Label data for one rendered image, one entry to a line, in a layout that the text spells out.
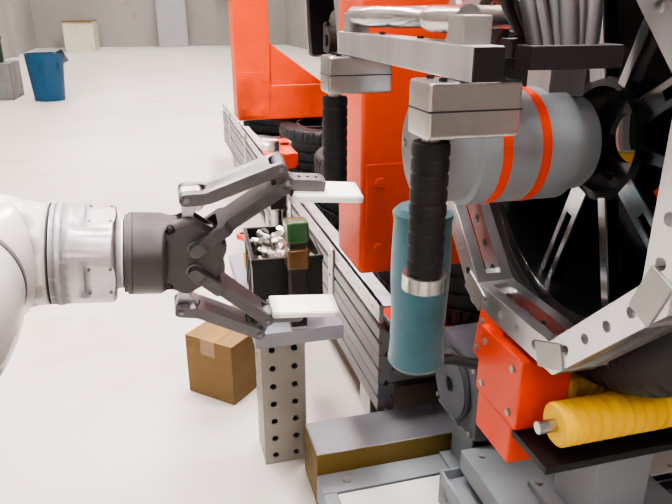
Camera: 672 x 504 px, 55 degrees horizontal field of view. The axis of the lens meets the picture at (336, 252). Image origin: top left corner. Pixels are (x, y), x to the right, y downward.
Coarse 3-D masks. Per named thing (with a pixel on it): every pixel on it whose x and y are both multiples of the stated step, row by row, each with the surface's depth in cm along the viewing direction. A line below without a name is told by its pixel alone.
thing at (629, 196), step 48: (624, 0) 95; (624, 48) 104; (624, 96) 78; (576, 192) 89; (624, 192) 80; (528, 240) 103; (576, 240) 92; (624, 240) 106; (576, 288) 96; (624, 288) 96
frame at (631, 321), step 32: (480, 0) 89; (640, 0) 60; (480, 224) 104; (480, 256) 99; (480, 288) 97; (512, 288) 96; (640, 288) 63; (512, 320) 88; (544, 320) 88; (608, 320) 69; (640, 320) 64; (544, 352) 81; (576, 352) 75; (608, 352) 76
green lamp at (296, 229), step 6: (288, 222) 112; (294, 222) 112; (300, 222) 112; (306, 222) 112; (288, 228) 112; (294, 228) 112; (300, 228) 112; (306, 228) 113; (288, 234) 112; (294, 234) 112; (300, 234) 113; (306, 234) 113; (288, 240) 113; (294, 240) 113; (300, 240) 113; (306, 240) 113
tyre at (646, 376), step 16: (496, 208) 107; (496, 224) 107; (512, 256) 103; (512, 272) 104; (528, 288) 99; (640, 352) 76; (656, 352) 74; (608, 368) 82; (624, 368) 79; (640, 368) 76; (656, 368) 74; (608, 384) 83; (624, 384) 80; (640, 384) 77; (656, 384) 74
